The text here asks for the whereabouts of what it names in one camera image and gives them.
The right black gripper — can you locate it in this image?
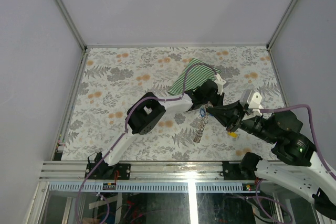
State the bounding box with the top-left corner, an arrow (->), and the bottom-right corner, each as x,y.
205,98 -> 277,143

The key with blue tag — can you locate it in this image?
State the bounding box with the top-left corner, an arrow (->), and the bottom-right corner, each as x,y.
199,106 -> 207,118

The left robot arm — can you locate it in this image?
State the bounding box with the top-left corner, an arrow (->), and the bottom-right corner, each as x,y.
86,76 -> 226,179

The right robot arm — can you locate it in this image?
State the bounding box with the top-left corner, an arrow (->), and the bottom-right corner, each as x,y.
206,101 -> 335,219

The green striped cloth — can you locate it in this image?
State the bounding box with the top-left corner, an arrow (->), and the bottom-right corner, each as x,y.
168,58 -> 221,95

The yellow key tag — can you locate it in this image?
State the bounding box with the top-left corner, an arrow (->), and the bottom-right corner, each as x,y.
228,132 -> 239,138

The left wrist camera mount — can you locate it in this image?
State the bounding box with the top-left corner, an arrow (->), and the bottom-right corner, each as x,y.
214,73 -> 227,95

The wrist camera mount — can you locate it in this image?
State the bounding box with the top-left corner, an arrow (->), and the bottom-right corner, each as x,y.
239,89 -> 263,116
214,73 -> 227,95

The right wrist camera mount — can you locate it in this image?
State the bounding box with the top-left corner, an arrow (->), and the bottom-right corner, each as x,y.
239,89 -> 263,116

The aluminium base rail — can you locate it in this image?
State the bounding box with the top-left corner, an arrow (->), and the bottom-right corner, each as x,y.
39,161 -> 255,193

